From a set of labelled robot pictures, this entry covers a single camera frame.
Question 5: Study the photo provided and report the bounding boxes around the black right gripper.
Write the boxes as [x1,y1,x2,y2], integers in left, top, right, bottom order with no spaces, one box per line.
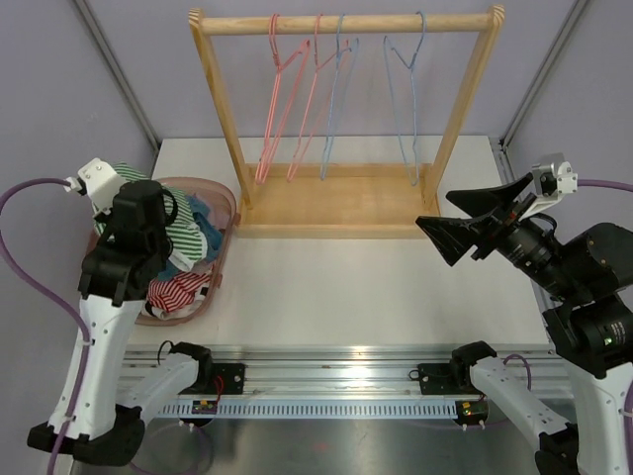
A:
[417,171,582,300]

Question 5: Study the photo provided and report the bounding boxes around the blue wire hanger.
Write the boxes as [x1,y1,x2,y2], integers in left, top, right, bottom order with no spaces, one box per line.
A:
[382,10,427,187]
[319,14,359,181]

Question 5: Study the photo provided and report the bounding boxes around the pink wire hanger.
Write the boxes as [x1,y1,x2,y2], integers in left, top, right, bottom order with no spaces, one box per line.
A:
[286,13,354,182]
[254,39,312,186]
[253,13,312,186]

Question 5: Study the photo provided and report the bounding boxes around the blue tank top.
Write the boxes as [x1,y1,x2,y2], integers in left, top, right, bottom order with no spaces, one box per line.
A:
[156,188,224,281]

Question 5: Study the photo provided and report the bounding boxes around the green white striped tank top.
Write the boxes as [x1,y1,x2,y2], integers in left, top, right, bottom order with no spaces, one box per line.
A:
[82,158,209,277]

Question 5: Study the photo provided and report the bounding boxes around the red white striped tank top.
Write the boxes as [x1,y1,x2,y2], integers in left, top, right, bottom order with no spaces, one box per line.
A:
[147,272,211,312]

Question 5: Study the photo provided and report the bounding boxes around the black white striped tank top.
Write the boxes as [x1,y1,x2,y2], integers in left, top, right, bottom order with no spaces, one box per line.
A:
[140,300,204,321]

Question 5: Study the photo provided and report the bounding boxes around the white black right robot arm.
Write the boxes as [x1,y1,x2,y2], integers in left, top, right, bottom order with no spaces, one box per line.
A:
[416,175,632,474]

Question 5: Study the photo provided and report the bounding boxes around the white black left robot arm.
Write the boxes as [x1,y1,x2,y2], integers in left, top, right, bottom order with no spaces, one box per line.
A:
[27,180,245,467]

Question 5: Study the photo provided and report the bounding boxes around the wooden clothes rack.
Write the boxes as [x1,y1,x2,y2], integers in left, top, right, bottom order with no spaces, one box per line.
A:
[188,5,505,238]

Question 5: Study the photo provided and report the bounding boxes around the pink translucent plastic basket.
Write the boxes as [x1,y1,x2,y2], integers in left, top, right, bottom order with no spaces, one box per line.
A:
[79,178,236,327]

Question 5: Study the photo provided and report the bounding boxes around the aluminium frame post right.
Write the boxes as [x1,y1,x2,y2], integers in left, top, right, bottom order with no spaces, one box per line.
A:
[498,0,593,152]

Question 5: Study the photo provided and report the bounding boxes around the aluminium frame post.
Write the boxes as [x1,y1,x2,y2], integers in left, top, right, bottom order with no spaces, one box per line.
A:
[498,0,593,152]
[70,0,162,157]

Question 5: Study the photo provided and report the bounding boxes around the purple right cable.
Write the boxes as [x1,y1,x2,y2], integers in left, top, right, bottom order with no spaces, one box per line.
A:
[498,178,633,431]

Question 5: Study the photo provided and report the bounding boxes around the aluminium mounting rail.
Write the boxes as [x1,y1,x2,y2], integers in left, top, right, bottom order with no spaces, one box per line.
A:
[118,343,572,400]

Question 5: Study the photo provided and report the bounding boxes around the slotted white cable duct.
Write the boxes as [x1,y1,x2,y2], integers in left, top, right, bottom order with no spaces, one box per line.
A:
[158,398,457,420]

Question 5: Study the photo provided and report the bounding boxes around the aluminium frame post left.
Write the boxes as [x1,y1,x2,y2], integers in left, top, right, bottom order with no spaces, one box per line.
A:
[70,0,162,157]

